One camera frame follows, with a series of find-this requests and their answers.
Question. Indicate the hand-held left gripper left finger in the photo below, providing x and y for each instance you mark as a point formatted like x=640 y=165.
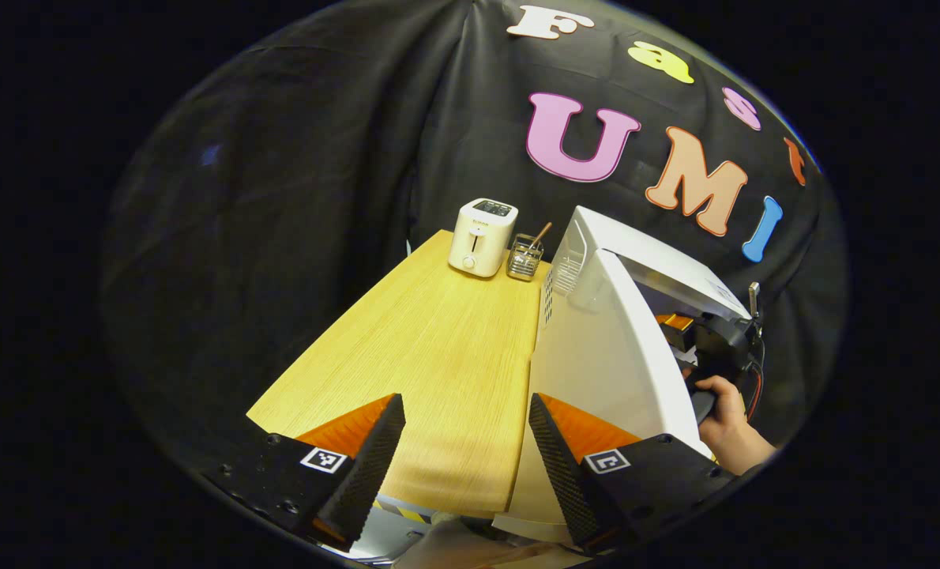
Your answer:
x=367 y=474

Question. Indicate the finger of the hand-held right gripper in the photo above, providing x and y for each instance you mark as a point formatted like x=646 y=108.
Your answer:
x=675 y=324

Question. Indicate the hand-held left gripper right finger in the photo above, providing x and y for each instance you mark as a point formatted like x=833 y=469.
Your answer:
x=561 y=474

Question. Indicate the white microwave oven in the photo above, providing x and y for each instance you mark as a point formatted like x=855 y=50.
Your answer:
x=596 y=356

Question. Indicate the wooden spoon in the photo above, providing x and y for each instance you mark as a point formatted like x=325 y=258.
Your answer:
x=541 y=233

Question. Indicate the white toaster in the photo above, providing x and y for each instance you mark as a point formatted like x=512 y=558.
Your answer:
x=482 y=237

